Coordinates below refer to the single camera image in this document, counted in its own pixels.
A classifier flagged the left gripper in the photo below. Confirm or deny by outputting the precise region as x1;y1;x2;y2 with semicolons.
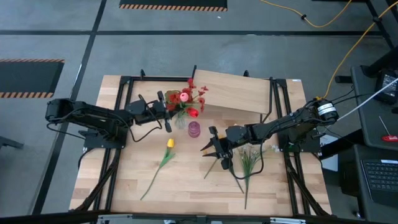
146;90;177;134

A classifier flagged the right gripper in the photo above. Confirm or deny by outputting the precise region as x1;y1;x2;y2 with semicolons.
200;125;234;171

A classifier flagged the red flower bunch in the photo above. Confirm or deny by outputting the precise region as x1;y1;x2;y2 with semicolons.
164;77;210;124

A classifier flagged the cream tulip stem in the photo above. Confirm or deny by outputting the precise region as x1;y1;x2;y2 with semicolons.
203;157;220;180

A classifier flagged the red tulip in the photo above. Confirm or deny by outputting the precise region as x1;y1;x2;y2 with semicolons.
185;107;200;119

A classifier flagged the purple ribbed glass vase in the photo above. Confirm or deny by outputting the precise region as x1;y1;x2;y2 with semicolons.
187;121;201;138

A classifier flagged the yellow tulip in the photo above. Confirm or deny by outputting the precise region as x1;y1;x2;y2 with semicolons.
139;138;177;201

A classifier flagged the white flower bunch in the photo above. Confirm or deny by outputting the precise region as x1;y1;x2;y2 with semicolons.
236;143;280;210

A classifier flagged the wooden shelf with black legs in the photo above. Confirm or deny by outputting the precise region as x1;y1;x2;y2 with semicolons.
192;68;274;125

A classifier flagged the clear glass vase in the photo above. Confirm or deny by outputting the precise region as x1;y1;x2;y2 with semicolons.
175;113;188;130

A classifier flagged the silver aluminium bar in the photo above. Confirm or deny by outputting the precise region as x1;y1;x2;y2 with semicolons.
269;217;307;224
97;213;133;223

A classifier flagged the black hazard-striped floor mat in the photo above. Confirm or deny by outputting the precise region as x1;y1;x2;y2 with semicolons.
0;58;65;99
119;0;228;12

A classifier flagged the white paper sheet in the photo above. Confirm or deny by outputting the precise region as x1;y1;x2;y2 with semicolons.
320;134;339;171

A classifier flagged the dark grey desk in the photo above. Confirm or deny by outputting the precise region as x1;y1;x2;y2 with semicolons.
337;144;398;224
351;65;398;152

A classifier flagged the dark chair base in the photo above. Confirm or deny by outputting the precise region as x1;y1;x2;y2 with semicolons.
0;135;25;151

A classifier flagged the white rod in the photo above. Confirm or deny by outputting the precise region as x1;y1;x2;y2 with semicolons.
337;77;398;121

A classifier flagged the laptop keyboard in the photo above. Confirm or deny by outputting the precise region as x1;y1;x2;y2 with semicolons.
360;158;398;208

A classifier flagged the black tablet device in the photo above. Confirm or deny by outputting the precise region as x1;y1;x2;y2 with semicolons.
374;68;398;105

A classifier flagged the black floor stand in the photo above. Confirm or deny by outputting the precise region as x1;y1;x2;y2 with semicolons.
335;0;398;84

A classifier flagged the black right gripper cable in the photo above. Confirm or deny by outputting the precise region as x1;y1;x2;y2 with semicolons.
229;146;265;181

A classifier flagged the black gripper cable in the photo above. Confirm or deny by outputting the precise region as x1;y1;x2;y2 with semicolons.
129;93;164;143
229;146;265;181

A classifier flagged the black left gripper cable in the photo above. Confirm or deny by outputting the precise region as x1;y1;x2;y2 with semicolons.
129;93;164;143

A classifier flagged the black table rig frame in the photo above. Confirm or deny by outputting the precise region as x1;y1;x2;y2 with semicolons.
70;64;332;224

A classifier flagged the yellow cable with black connector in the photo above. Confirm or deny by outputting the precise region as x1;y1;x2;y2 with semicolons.
259;0;354;29

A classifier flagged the red-handled tool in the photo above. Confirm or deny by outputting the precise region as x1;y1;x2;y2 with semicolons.
378;115;398;143

